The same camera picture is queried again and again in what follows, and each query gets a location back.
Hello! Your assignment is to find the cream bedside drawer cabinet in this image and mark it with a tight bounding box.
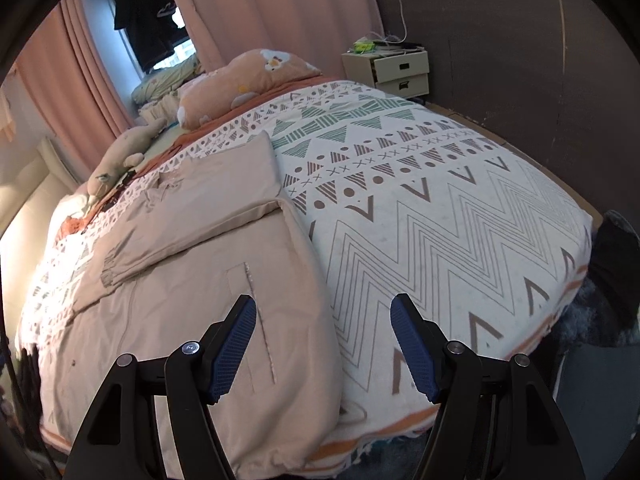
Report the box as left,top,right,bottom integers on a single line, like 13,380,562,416
342,48,430,99

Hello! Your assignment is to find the orange cartoon pillow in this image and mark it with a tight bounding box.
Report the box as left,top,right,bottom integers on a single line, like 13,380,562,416
177,49,321,130

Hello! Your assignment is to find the pink curtain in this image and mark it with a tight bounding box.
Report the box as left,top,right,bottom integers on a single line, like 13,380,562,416
15,0,382,170

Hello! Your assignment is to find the beige large jacket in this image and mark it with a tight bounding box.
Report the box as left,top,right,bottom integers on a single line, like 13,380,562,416
40,133,342,479

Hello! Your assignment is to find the cream padded headboard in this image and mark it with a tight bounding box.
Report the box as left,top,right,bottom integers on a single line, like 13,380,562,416
0,136,84,241

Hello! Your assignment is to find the black hanging shirt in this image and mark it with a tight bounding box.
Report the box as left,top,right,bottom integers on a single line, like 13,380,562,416
114,0,189,73

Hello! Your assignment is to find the patterned white bed blanket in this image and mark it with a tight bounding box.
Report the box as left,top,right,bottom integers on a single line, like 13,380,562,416
16,79,592,478

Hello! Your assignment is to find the beige plush toy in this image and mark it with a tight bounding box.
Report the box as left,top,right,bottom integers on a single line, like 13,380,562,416
87,118,167,206

